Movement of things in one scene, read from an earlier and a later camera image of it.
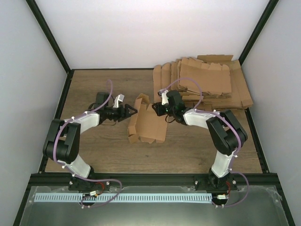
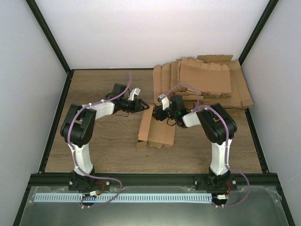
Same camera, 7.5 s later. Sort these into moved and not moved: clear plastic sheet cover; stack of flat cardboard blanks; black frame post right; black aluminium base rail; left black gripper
Moved: left black gripper
Not moved: black frame post right; black aluminium base rail; clear plastic sheet cover; stack of flat cardboard blanks
